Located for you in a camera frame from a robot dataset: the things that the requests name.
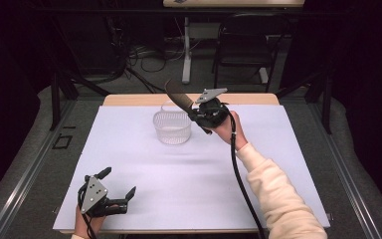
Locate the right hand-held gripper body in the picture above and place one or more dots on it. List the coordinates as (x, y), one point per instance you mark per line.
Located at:
(212, 111)

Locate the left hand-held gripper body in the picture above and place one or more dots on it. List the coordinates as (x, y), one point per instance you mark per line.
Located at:
(93, 195)

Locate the white plastic basket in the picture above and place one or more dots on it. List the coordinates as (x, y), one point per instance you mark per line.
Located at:
(171, 127)

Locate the person's right hand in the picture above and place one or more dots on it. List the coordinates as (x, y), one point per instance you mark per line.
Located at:
(229, 132)

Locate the person's left hand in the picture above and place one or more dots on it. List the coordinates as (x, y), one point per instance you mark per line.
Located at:
(89, 223)

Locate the white table mat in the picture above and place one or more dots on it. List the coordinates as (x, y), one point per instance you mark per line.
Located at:
(179, 186)

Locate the wooden table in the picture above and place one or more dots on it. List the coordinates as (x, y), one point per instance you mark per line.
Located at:
(139, 99)

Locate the white desk leg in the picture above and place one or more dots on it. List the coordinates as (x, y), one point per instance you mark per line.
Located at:
(187, 49)

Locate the black chair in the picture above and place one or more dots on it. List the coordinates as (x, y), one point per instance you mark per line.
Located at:
(245, 49)

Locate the light wooden desk top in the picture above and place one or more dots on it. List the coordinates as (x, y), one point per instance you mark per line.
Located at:
(235, 3)

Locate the black metal frame post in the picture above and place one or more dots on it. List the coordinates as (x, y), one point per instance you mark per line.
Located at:
(326, 103)
(55, 103)

